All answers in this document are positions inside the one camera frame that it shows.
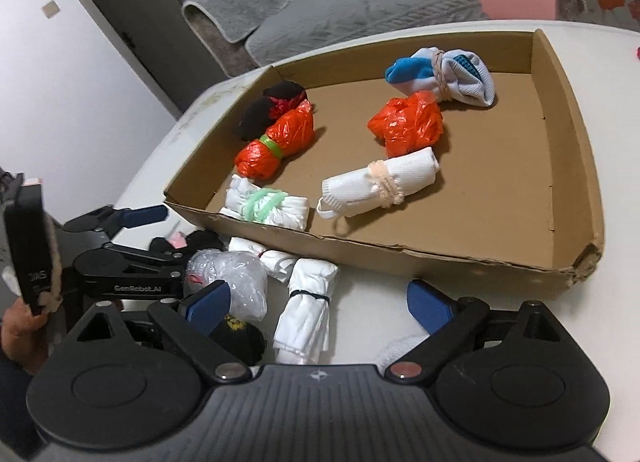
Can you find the white sock small bundle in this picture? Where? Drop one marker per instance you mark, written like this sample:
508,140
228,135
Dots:
279,265

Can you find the clear plastic bag bundle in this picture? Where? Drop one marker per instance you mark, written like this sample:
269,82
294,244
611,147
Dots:
244,274

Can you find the person left hand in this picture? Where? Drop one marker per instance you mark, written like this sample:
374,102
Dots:
23,336

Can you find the brown cardboard box tray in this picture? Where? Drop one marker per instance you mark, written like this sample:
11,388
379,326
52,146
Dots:
461,159

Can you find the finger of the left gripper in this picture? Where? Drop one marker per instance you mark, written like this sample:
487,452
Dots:
104,223
111,259

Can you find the white sock black band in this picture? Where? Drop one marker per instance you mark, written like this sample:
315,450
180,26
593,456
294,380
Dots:
303,329

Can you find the orange plastic bag bundle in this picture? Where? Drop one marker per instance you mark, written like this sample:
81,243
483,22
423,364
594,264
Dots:
406,125

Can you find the orange bag green band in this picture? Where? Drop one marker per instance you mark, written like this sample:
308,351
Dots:
289,135

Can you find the white sock peach band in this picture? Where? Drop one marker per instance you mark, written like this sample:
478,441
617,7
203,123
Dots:
381,184

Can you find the black sock pink band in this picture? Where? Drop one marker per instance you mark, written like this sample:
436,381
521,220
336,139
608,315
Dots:
186,244

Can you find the white blue sock bundle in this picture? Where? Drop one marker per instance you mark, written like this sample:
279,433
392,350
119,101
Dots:
453,75

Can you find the white bundle green band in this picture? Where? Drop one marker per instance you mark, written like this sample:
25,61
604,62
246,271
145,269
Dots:
267,206

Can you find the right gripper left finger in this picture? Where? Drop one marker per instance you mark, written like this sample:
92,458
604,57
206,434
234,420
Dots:
188,327

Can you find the black sock red band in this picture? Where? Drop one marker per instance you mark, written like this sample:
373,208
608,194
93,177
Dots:
275,101

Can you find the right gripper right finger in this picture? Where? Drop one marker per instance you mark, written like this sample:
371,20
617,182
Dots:
455,329

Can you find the dark grey door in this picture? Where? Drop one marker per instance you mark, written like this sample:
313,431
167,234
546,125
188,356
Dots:
157,34

